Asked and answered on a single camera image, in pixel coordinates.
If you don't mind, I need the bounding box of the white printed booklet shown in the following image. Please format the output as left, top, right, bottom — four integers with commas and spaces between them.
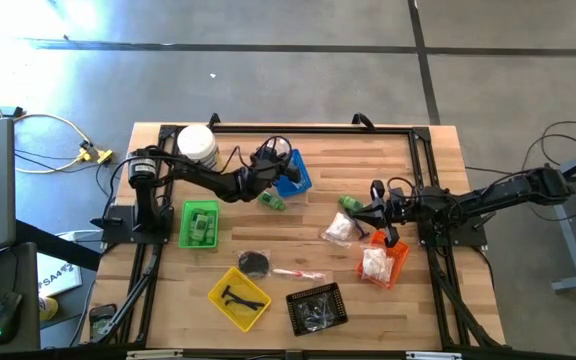
35, 252, 83, 299

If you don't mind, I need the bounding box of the black device with green board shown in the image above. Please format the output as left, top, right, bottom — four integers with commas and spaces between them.
89, 303, 118, 336

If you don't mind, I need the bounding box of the green plastic basket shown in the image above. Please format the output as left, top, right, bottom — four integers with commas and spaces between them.
178, 199, 221, 250

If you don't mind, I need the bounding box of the black razor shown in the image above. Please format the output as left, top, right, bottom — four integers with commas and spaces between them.
219, 283, 252, 306

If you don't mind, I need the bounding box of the bag of black hair ties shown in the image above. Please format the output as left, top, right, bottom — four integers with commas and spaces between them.
298, 291, 342, 330

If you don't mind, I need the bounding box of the orange plastic basket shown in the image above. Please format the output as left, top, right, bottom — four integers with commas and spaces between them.
356, 228, 411, 291

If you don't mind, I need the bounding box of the bag of cotton balls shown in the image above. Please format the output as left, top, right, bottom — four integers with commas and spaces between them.
367, 259, 396, 285
320, 212, 357, 247
361, 243, 392, 274

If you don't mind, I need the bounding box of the blue plastic basket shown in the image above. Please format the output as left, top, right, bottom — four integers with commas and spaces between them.
275, 148, 314, 198

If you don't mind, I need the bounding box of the silver metal bar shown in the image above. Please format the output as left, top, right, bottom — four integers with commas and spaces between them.
125, 349, 185, 360
405, 351, 464, 360

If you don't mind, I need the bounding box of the black aluminium table frame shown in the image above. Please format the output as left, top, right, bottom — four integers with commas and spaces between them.
90, 112, 507, 351

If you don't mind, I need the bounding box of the red toothbrush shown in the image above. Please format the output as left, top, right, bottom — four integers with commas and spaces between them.
271, 267, 328, 281

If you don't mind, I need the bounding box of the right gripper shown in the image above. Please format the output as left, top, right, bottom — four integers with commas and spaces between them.
347, 179, 420, 249

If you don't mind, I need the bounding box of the black computer mouse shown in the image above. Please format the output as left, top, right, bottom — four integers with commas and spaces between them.
0, 291, 24, 345

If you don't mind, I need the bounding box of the yellow plastic basket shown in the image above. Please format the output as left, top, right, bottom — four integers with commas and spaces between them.
206, 265, 273, 333

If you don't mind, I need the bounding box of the dark desk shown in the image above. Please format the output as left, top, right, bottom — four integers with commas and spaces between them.
0, 242, 42, 354

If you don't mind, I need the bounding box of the black plastic basket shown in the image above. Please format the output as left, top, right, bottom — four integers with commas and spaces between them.
285, 281, 350, 337

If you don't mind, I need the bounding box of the small yellow object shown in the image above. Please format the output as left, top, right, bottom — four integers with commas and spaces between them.
39, 295, 60, 322

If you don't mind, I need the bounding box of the yellow cable with plugs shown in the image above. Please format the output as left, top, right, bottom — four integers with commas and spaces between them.
12, 113, 115, 175

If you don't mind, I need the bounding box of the disinfectant wipes canister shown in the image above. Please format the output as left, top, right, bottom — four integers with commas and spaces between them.
176, 123, 219, 171

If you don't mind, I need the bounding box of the black round brush in bag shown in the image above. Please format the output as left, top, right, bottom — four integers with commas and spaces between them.
236, 249, 273, 280

